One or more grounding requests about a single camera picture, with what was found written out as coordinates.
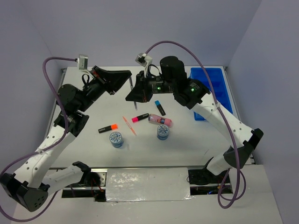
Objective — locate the pink black highlighter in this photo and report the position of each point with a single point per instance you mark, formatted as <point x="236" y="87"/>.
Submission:
<point x="140" y="117"/>

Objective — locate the pink tube of pins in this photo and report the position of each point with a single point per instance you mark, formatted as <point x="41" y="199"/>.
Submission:
<point x="155" y="119"/>

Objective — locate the blue black highlighter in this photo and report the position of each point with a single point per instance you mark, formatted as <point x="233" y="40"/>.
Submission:
<point x="160" y="108"/>

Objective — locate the blue round tub right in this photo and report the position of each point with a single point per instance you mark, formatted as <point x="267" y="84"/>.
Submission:
<point x="162" y="132"/>

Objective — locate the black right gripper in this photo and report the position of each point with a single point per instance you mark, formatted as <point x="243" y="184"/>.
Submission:
<point x="140" y="91"/>

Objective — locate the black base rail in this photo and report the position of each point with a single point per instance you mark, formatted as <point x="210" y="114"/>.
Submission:
<point x="200" y="184"/>

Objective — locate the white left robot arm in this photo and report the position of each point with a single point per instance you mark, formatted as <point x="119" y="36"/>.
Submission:
<point x="30" y="185"/>

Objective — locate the thin purple pen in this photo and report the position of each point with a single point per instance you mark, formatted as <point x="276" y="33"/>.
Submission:
<point x="132" y="92"/>

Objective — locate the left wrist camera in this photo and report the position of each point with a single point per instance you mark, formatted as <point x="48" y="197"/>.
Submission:
<point x="82" y="62"/>

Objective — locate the silver foil plate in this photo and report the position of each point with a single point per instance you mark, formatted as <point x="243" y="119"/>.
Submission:
<point x="147" y="184"/>

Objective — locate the blue round tub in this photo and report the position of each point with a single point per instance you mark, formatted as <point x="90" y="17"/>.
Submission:
<point x="162" y="132"/>
<point x="116" y="139"/>

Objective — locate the thin orange pen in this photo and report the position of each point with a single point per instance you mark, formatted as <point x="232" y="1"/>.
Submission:
<point x="130" y="127"/>

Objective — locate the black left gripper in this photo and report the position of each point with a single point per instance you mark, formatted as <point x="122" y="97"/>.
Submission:
<point x="110" y="82"/>

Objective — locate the blue compartment tray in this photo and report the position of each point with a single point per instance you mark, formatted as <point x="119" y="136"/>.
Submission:
<point x="217" y="81"/>

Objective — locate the blue round tub left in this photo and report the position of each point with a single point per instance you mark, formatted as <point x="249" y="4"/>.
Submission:
<point x="116" y="139"/>

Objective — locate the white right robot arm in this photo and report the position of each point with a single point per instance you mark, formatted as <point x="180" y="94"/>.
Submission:
<point x="194" y="95"/>

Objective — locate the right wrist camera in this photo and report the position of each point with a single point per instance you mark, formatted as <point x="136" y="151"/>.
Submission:
<point x="144" y="60"/>

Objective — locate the orange black highlighter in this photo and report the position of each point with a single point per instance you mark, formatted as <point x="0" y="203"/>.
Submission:
<point x="108" y="128"/>

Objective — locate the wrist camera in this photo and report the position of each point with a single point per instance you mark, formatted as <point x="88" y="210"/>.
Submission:
<point x="82" y="62"/>
<point x="144" y="60"/>

